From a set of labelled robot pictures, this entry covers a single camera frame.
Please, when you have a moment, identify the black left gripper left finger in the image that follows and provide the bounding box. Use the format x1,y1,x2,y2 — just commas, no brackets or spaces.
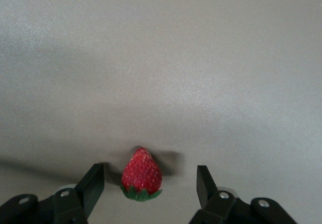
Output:
0,163,105,224

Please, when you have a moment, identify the red strawberry green cap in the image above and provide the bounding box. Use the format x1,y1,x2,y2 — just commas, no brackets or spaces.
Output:
120,147,163,202

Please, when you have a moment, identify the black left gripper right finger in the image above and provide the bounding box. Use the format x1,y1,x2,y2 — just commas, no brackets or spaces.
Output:
188,165,298,224

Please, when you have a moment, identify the brown table cover cloth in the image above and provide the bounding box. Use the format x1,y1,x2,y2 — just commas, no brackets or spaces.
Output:
0,0,322,224

